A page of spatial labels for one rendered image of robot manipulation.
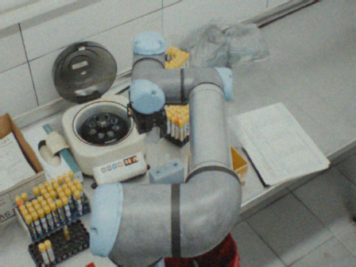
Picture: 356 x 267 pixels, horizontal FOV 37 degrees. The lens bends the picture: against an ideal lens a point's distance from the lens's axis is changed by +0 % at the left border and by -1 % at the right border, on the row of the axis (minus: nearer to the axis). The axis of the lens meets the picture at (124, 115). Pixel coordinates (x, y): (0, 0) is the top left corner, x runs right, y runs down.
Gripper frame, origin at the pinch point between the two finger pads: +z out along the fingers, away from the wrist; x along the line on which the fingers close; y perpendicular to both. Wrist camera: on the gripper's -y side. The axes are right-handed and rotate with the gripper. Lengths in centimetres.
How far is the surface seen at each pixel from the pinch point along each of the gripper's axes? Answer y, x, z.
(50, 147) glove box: 24.8, -25.3, 16.0
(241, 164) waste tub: -25.0, 7.3, 17.7
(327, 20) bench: -105, -44, 25
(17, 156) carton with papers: 34.9, -29.4, 18.9
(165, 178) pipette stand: -1.6, 1.9, 16.7
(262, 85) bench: -57, -24, 25
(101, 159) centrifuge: 12.5, -13.5, 16.3
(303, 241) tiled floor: -76, 1, 112
